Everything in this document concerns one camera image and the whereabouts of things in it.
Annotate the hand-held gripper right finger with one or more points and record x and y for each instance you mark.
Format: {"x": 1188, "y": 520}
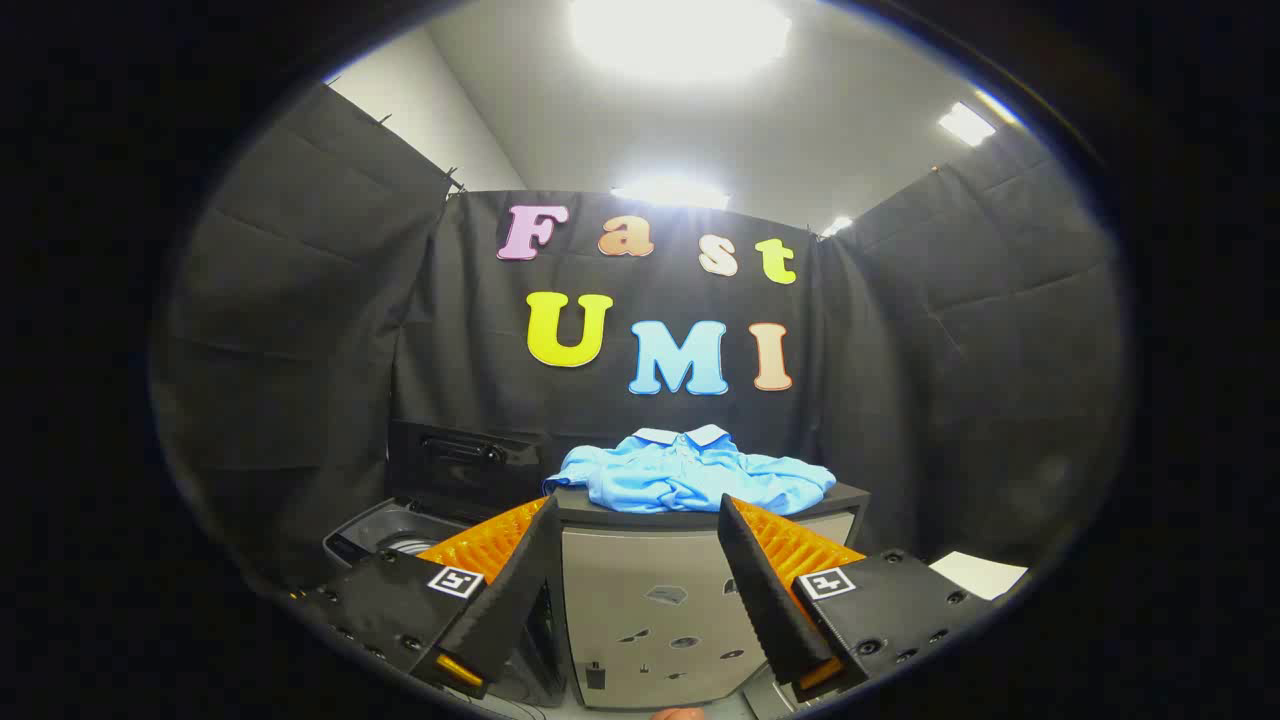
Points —
{"x": 765, "y": 590}

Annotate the black backdrop cloth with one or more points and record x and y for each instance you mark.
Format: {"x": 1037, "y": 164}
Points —
{"x": 330, "y": 330}

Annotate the grey cabinet with black top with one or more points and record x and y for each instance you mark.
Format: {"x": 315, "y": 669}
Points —
{"x": 650, "y": 580}

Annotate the ceiling light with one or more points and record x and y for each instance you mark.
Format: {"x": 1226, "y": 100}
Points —
{"x": 670, "y": 192}
{"x": 680, "y": 35}
{"x": 966, "y": 123}
{"x": 836, "y": 226}

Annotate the light blue polo shirt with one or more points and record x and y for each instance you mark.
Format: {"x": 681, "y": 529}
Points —
{"x": 690, "y": 475}

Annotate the white flat board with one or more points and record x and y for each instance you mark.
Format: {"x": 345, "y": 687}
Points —
{"x": 980, "y": 573}

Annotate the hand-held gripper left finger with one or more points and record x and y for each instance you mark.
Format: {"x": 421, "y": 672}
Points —
{"x": 515, "y": 590}

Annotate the dark washing machine lid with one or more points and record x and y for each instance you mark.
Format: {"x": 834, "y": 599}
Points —
{"x": 450, "y": 465}

